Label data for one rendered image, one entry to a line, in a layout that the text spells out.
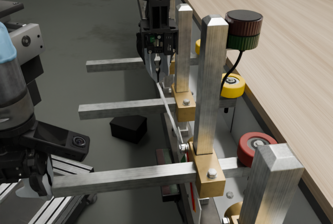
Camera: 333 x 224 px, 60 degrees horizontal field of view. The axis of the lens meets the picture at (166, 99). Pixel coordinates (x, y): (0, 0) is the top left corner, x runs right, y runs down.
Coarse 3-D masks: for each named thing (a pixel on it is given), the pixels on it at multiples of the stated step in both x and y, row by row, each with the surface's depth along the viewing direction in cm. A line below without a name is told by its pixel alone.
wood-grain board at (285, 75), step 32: (192, 0) 142; (224, 0) 142; (256, 0) 142; (288, 0) 142; (320, 0) 142; (288, 32) 108; (320, 32) 108; (256, 64) 88; (288, 64) 88; (320, 64) 88; (256, 96) 74; (288, 96) 74; (320, 96) 74; (288, 128) 63; (320, 128) 63; (320, 160) 56; (320, 192) 50
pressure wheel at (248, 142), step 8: (248, 136) 60; (256, 136) 60; (264, 136) 60; (240, 144) 58; (248, 144) 59; (256, 144) 58; (264, 144) 59; (240, 152) 58; (248, 152) 57; (240, 160) 59; (248, 160) 57; (248, 176) 64
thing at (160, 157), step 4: (160, 152) 85; (160, 156) 84; (160, 160) 82; (164, 160) 82; (160, 164) 81; (164, 164) 81; (164, 188) 74; (168, 188) 74; (164, 192) 73; (168, 192) 73
